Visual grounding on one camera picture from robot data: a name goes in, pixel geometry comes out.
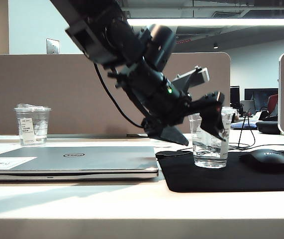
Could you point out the narrow black computer monitor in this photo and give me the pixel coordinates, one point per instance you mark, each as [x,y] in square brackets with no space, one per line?
[234,97]

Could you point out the blue folder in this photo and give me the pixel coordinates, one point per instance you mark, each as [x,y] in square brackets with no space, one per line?
[243,125]

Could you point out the brown desk partition panel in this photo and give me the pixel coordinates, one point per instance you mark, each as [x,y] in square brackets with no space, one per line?
[44,87]

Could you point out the clear plastic cup white label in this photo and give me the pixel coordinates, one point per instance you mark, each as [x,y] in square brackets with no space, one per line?
[32,124]

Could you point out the ceiling light strip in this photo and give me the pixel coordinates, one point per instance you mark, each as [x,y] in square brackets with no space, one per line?
[206,22]

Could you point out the black computer mouse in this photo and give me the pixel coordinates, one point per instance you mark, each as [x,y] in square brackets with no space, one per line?
[266,159]

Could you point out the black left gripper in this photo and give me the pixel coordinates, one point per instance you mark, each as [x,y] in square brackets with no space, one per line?
[156,99]

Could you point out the black ceiling spotlight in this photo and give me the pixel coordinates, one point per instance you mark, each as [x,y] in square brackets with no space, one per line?
[215,45]

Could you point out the black mouse pad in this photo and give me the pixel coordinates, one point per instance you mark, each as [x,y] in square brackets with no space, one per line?
[206,179]

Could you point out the red office chair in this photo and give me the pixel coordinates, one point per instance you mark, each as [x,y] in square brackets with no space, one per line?
[273,102]

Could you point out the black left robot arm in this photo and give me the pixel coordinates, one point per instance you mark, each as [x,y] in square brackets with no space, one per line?
[122,37]

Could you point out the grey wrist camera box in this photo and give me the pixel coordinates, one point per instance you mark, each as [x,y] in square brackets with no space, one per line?
[195,78]

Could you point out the metal wall switch plate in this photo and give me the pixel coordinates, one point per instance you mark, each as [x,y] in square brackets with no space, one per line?
[52,46]

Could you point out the clear plastic lidded coffee cup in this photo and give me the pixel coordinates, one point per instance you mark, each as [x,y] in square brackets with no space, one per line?
[209,154]

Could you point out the silver Dell laptop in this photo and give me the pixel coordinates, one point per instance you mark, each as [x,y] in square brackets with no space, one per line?
[82,161]

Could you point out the black oval pouch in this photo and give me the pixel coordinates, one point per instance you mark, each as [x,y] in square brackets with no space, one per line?
[267,127]

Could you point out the white red Nice Try sticker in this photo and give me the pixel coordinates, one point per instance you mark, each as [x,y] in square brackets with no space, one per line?
[7,161]

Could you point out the wide black computer monitor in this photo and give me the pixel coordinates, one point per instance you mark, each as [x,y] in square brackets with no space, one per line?
[258,98]

